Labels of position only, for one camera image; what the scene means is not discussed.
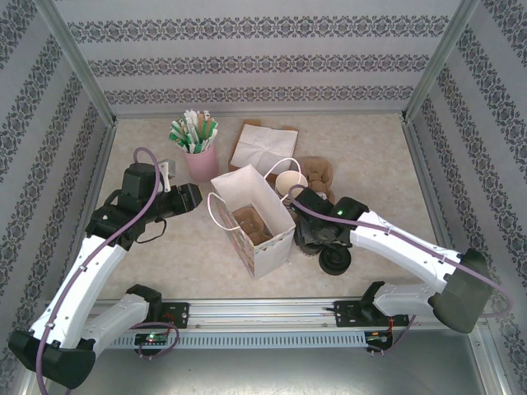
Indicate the brown cardboard cup carrier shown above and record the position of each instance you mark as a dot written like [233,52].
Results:
[251,228]
[315,166]

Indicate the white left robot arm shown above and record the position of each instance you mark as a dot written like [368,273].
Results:
[94,267]

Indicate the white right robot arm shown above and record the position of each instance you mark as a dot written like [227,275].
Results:
[395,243]

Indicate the pink holder cup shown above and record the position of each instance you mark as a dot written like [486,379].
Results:
[202,162]

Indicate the white paper cup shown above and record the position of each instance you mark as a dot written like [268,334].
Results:
[290,181]

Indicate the green white stick packet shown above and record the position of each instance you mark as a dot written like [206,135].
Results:
[191,123]
[183,133]
[175,133]
[212,133]

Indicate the wooden stirrer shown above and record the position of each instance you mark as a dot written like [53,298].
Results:
[207,123]
[201,125]

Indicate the small circuit board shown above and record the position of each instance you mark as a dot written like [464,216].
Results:
[379,336]
[153,338]

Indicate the grey metal base panel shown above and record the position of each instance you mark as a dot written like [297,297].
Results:
[263,370]

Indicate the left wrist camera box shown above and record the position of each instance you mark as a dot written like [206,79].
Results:
[165,175]

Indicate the aluminium table edge rail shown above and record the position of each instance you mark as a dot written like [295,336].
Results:
[255,114]
[99,173]
[421,164]

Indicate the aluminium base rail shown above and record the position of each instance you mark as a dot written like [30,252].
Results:
[263,314]

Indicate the aluminium frame post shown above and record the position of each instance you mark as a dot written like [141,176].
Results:
[78,53]
[439,53]

